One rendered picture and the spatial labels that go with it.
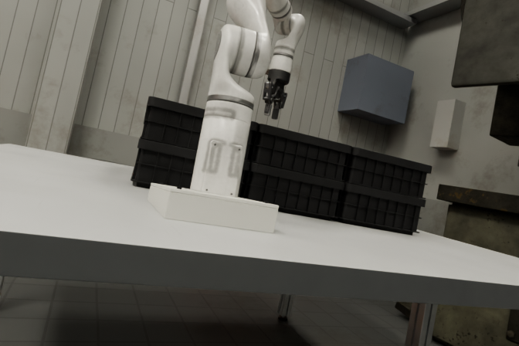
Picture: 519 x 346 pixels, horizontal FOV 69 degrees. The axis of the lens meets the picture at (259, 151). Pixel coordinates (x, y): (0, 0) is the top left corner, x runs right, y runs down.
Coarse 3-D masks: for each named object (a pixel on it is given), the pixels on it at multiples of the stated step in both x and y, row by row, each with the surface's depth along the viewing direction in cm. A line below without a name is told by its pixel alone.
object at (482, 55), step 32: (480, 0) 216; (512, 0) 203; (480, 32) 213; (512, 32) 199; (480, 64) 209; (512, 64) 196; (512, 96) 239; (512, 128) 235; (448, 192) 233; (480, 192) 218; (448, 224) 237; (480, 224) 223; (512, 224) 210; (448, 320) 226; (480, 320) 213; (512, 320) 200
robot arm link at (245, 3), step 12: (228, 0) 86; (240, 0) 83; (252, 0) 82; (264, 0) 86; (228, 12) 88; (240, 12) 83; (252, 12) 81; (264, 12) 81; (240, 24) 84; (252, 24) 80; (264, 24) 78; (264, 36) 73; (264, 48) 72; (252, 60) 72; (264, 60) 72; (252, 72) 74; (264, 72) 74
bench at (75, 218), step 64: (0, 192) 50; (64, 192) 62; (128, 192) 79; (0, 256) 33; (64, 256) 35; (128, 256) 38; (192, 256) 40; (256, 256) 44; (320, 256) 52; (384, 256) 64; (448, 256) 83; (512, 256) 119
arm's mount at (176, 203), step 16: (160, 192) 63; (176, 192) 57; (192, 192) 58; (160, 208) 61; (176, 208) 57; (192, 208) 58; (208, 208) 59; (224, 208) 60; (240, 208) 61; (256, 208) 63; (272, 208) 64; (208, 224) 59; (224, 224) 60; (240, 224) 62; (256, 224) 63; (272, 224) 64
